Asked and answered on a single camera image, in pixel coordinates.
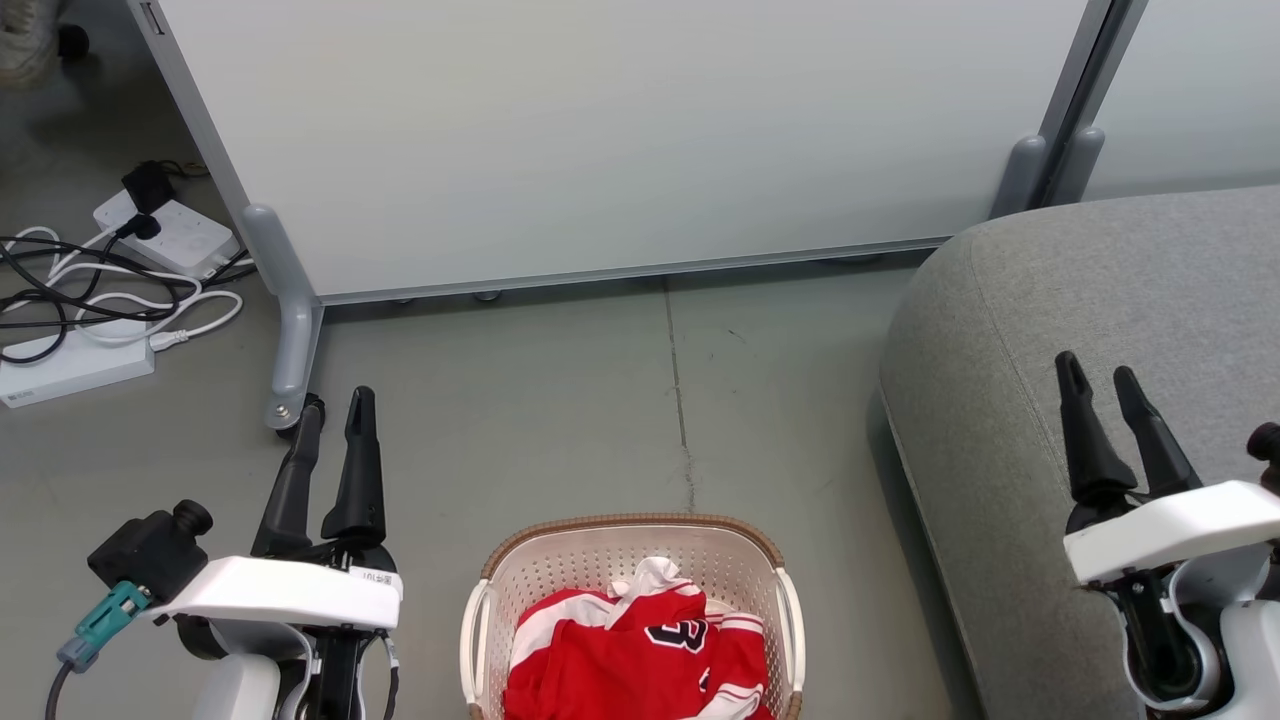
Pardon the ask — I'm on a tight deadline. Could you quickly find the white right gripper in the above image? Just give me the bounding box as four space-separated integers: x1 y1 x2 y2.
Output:
1054 350 1280 587

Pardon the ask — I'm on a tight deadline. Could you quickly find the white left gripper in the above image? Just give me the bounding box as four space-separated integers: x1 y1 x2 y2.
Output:
150 386 404 632

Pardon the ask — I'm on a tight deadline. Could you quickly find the red garment with white band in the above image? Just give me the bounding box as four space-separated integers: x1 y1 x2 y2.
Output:
502 587 651 720

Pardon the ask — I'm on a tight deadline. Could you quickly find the red jersey with navy number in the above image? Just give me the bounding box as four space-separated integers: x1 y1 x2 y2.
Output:
600 556 777 720

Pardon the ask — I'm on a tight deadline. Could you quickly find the grey fabric sofa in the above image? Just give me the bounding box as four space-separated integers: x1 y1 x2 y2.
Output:
878 185 1280 720

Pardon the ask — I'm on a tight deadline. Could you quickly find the grey partition foot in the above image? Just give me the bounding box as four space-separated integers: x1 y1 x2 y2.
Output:
1049 126 1107 207
240 204 327 432
989 134 1049 220

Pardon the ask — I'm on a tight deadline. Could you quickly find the white plastic laundry basket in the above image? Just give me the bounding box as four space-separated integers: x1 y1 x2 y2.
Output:
459 513 807 720

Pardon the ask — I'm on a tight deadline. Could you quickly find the flat white box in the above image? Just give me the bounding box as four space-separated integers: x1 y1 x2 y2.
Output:
0 319 157 410

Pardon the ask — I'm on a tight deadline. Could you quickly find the white power strip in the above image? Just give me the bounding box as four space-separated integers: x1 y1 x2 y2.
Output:
92 189 243 282

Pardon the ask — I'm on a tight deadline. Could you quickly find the black power adapter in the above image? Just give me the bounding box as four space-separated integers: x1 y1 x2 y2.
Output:
121 160 177 217

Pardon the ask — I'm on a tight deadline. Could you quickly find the wide white partition panel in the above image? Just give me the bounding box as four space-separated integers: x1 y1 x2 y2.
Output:
125 0 1113 307

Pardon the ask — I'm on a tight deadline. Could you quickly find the beige woven object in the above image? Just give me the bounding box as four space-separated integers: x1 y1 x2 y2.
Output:
0 0 63 89

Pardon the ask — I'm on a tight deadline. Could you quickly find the white cable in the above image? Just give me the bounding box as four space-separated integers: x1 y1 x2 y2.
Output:
0 225 245 353

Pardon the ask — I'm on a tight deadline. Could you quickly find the teal camera cable connector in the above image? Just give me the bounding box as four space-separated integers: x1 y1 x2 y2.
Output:
56 581 153 674

